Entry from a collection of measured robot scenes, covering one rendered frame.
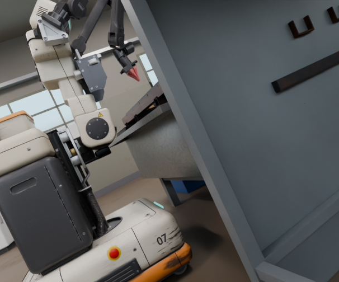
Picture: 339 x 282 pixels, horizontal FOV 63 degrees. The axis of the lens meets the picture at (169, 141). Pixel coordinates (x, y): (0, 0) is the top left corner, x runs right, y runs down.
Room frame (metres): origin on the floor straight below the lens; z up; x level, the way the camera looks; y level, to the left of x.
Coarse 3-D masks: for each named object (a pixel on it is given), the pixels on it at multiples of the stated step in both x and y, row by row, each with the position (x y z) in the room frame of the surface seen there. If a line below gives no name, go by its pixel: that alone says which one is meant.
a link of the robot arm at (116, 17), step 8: (112, 0) 1.41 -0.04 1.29; (120, 0) 1.41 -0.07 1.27; (112, 8) 1.42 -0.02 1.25; (120, 8) 1.42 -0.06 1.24; (112, 16) 1.43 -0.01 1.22; (120, 16) 1.43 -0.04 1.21; (112, 24) 1.44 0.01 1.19; (120, 24) 1.44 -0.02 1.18; (112, 32) 1.47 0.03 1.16; (120, 32) 1.45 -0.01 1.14; (112, 40) 1.46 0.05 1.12
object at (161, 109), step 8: (168, 104) 1.08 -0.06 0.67; (152, 112) 1.15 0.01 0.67; (160, 112) 1.09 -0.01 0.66; (168, 112) 1.48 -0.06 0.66; (144, 120) 1.27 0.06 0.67; (152, 120) 1.73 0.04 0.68; (136, 128) 1.41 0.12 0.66; (144, 128) 1.91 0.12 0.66; (120, 136) 1.75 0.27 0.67; (128, 136) 2.32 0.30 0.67; (112, 144) 2.04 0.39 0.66
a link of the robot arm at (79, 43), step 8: (104, 0) 1.68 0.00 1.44; (96, 8) 1.66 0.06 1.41; (88, 16) 1.65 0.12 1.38; (96, 16) 1.66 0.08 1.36; (88, 24) 1.64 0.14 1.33; (80, 32) 1.62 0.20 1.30; (88, 32) 1.64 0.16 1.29; (80, 40) 1.59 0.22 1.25; (72, 48) 1.59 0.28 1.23; (80, 48) 1.59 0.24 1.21
